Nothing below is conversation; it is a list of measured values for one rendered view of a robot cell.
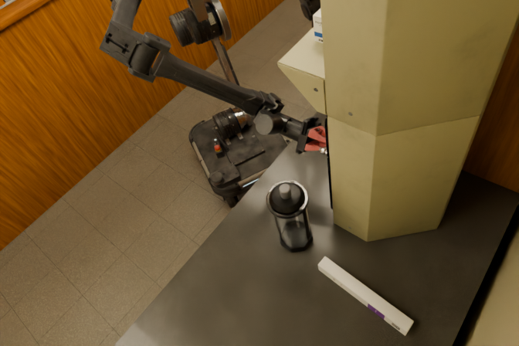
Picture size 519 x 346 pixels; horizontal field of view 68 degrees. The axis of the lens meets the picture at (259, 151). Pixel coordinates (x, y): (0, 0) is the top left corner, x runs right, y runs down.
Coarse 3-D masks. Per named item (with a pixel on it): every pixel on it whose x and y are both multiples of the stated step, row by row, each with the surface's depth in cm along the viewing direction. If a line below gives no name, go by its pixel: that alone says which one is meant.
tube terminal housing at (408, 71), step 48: (336, 0) 57; (384, 0) 52; (432, 0) 53; (480, 0) 53; (336, 48) 64; (384, 48) 58; (432, 48) 59; (480, 48) 60; (336, 96) 73; (384, 96) 66; (432, 96) 67; (480, 96) 68; (336, 144) 85; (384, 144) 76; (432, 144) 78; (336, 192) 100; (384, 192) 90; (432, 192) 93
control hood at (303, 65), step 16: (304, 48) 79; (320, 48) 78; (288, 64) 76; (304, 64) 75; (320, 64) 75; (304, 80) 76; (320, 80) 73; (304, 96) 79; (320, 96) 76; (320, 112) 80
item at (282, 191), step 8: (280, 184) 99; (288, 184) 98; (296, 184) 99; (272, 192) 98; (280, 192) 94; (288, 192) 94; (296, 192) 96; (272, 200) 96; (280, 200) 96; (288, 200) 95; (296, 200) 95; (280, 208) 95; (288, 208) 94; (296, 208) 94
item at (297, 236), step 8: (304, 192) 97; (304, 200) 96; (272, 208) 96; (288, 216) 94; (296, 216) 95; (280, 224) 101; (288, 224) 99; (296, 224) 99; (304, 224) 102; (280, 232) 106; (288, 232) 103; (296, 232) 103; (304, 232) 105; (288, 240) 107; (296, 240) 106; (304, 240) 108
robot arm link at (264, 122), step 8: (272, 96) 112; (280, 104) 112; (264, 112) 107; (272, 112) 111; (256, 120) 106; (264, 120) 104; (272, 120) 103; (280, 120) 107; (256, 128) 106; (264, 128) 105; (272, 128) 103; (280, 128) 107
